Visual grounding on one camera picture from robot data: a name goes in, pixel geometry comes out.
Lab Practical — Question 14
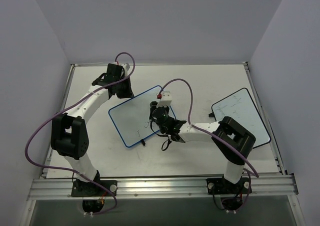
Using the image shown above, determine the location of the blue framed whiteboard with writing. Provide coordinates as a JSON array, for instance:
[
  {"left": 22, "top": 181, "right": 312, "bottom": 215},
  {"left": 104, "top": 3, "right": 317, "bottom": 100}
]
[{"left": 108, "top": 85, "right": 162, "bottom": 148}]

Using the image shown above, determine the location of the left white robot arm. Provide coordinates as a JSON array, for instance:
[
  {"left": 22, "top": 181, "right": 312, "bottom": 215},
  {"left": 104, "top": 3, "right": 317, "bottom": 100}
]
[{"left": 50, "top": 62, "right": 134, "bottom": 195}]

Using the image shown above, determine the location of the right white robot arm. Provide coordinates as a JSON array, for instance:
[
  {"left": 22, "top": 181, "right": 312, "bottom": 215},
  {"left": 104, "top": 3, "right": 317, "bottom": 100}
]
[{"left": 149, "top": 101, "right": 256, "bottom": 192}]

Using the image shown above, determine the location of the black framed whiteboard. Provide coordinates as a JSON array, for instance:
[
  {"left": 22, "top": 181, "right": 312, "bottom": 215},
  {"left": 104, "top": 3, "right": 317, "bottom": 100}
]
[{"left": 208, "top": 88, "right": 271, "bottom": 148}]

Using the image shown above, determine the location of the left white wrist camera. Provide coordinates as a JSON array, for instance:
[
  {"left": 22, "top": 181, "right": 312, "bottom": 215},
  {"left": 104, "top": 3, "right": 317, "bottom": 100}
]
[{"left": 122, "top": 63, "right": 130, "bottom": 71}]

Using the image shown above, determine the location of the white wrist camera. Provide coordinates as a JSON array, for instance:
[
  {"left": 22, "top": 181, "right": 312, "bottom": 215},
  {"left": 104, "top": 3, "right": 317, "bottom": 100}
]
[
  {"left": 122, "top": 63, "right": 130, "bottom": 71},
  {"left": 156, "top": 91, "right": 173, "bottom": 107}
]

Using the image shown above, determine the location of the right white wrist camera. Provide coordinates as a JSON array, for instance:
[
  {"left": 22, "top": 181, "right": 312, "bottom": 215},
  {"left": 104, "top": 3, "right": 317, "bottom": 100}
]
[{"left": 156, "top": 91, "right": 173, "bottom": 107}]

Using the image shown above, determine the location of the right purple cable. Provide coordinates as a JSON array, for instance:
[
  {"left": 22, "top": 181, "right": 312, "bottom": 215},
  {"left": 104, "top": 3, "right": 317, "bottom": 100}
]
[{"left": 156, "top": 79, "right": 260, "bottom": 213}]

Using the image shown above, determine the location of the purple cable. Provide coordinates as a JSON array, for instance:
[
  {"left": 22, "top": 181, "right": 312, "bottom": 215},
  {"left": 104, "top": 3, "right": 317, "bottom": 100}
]
[
  {"left": 24, "top": 52, "right": 136, "bottom": 214},
  {"left": 156, "top": 79, "right": 260, "bottom": 213}
]

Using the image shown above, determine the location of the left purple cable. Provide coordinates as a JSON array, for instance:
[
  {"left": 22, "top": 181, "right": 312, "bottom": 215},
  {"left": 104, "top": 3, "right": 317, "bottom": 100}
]
[{"left": 24, "top": 52, "right": 136, "bottom": 214}]

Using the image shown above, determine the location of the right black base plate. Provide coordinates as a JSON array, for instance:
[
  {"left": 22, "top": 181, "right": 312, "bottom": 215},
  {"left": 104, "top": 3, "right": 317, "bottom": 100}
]
[{"left": 206, "top": 177, "right": 252, "bottom": 195}]

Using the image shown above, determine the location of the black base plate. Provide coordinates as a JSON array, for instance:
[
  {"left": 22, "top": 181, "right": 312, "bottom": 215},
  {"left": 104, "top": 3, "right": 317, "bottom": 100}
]
[
  {"left": 70, "top": 179, "right": 118, "bottom": 197},
  {"left": 206, "top": 177, "right": 252, "bottom": 195}
]

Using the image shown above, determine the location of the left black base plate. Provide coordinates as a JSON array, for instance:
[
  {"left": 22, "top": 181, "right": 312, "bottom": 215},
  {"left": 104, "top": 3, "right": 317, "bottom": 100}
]
[{"left": 70, "top": 179, "right": 118, "bottom": 197}]

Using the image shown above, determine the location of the aluminium mounting rail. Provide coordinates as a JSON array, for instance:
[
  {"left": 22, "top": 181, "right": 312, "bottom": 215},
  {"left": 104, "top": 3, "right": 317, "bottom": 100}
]
[{"left": 27, "top": 174, "right": 298, "bottom": 200}]

